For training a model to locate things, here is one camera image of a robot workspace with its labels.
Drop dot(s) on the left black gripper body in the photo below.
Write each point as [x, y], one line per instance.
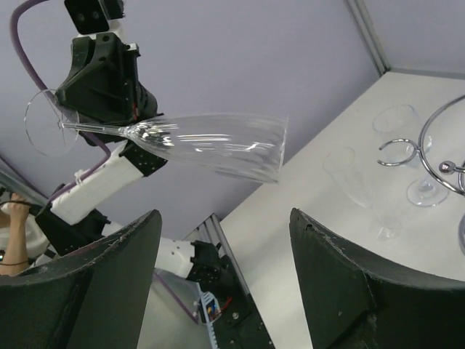
[103, 65]

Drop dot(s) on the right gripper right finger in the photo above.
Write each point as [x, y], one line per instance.
[354, 298]

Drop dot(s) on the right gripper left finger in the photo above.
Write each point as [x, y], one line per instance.
[94, 297]

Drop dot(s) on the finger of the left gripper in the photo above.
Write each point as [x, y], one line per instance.
[103, 109]

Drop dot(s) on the chrome wine glass rack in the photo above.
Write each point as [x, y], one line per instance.
[441, 146]

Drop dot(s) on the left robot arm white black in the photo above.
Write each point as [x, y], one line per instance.
[71, 220]

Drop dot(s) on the operator bare hand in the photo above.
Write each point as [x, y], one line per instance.
[18, 214]

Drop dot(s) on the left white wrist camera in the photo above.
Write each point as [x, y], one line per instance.
[96, 16]

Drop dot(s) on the light blue slotted cable duct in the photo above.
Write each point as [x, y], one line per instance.
[209, 310]

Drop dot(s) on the aluminium table frame rail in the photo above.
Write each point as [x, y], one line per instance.
[225, 254]

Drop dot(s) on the right aluminium frame post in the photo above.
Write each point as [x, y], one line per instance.
[365, 27]

